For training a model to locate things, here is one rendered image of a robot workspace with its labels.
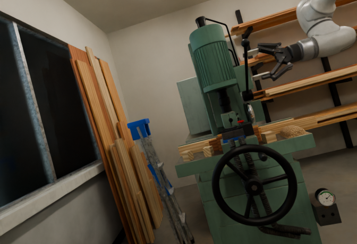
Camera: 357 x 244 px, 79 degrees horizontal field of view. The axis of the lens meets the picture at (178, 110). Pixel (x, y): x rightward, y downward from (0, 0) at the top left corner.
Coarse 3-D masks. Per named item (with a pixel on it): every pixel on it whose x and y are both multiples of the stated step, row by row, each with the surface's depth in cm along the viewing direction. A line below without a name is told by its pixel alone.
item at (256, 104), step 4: (256, 100) 122; (244, 104) 123; (252, 104) 123; (256, 104) 122; (260, 104) 122; (244, 108) 126; (256, 108) 122; (260, 108) 122; (256, 112) 122; (260, 112) 122; (256, 116) 122; (260, 116) 122; (264, 116) 122; (248, 120) 124; (256, 120) 122; (260, 120) 122
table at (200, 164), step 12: (264, 144) 92; (276, 144) 91; (288, 144) 90; (300, 144) 90; (312, 144) 89; (204, 156) 100; (216, 156) 95; (180, 168) 98; (192, 168) 97; (204, 168) 96; (228, 168) 85
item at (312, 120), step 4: (312, 116) 103; (296, 120) 105; (300, 120) 104; (304, 120) 103; (308, 120) 103; (312, 120) 103; (316, 120) 103; (280, 124) 105; (284, 124) 105; (288, 124) 105; (292, 124) 104; (296, 124) 104; (300, 124) 104; (304, 124) 104; (308, 124) 103; (312, 124) 103; (264, 128) 108; (268, 128) 106; (272, 128) 106; (276, 128) 106; (280, 128) 105; (276, 132) 106; (208, 144) 111
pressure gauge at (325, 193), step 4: (320, 188) 85; (324, 188) 85; (316, 192) 85; (320, 192) 83; (324, 192) 83; (328, 192) 83; (332, 192) 82; (316, 196) 84; (320, 196) 83; (324, 196) 83; (328, 196) 83; (332, 196) 82; (320, 200) 83; (324, 200) 83; (328, 200) 83; (332, 200) 82; (324, 204) 83; (328, 204) 83; (332, 204) 82
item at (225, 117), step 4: (228, 112) 114; (232, 112) 105; (224, 116) 106; (228, 116) 105; (232, 116) 105; (236, 116) 105; (224, 120) 106; (236, 120) 105; (224, 124) 106; (228, 124) 105; (232, 124) 105; (236, 124) 105
